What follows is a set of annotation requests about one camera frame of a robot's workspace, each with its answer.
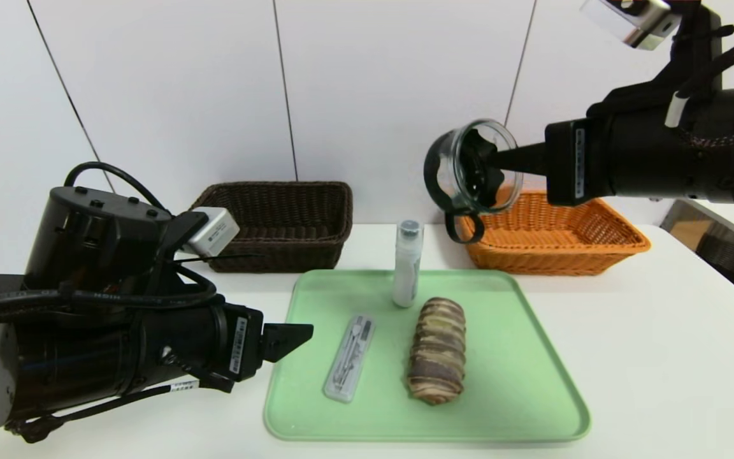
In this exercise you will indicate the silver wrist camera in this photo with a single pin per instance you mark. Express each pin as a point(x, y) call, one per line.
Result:
point(634, 22)
point(214, 233)

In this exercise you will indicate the dark brown wicker basket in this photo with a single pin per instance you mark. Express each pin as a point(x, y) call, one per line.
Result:
point(290, 210)

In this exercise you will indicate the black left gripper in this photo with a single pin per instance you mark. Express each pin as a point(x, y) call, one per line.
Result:
point(243, 344)

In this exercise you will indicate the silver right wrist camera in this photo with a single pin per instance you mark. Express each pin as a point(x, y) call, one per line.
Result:
point(634, 22)

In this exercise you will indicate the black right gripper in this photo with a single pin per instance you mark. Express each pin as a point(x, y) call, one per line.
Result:
point(571, 162)

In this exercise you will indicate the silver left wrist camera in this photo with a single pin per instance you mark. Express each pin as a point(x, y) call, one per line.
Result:
point(214, 233)

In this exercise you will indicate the white plastic bottle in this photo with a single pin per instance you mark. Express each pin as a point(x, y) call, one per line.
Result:
point(405, 274)

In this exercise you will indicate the black and orange left arm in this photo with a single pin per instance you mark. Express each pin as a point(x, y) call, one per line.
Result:
point(86, 242)

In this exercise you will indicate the orange wicker basket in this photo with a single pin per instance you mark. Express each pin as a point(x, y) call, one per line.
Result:
point(558, 248)

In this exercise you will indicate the light green plastic tray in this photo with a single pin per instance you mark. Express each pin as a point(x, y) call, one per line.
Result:
point(507, 382)

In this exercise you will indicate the striped brown bread roll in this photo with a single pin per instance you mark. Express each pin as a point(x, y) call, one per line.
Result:
point(437, 350)

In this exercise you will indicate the clear plastic compass case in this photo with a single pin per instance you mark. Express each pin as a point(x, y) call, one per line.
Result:
point(349, 357)

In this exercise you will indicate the glass cup with black holder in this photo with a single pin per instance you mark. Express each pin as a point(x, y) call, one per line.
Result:
point(450, 166)

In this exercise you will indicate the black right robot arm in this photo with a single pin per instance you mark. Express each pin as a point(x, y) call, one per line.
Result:
point(730, 159)

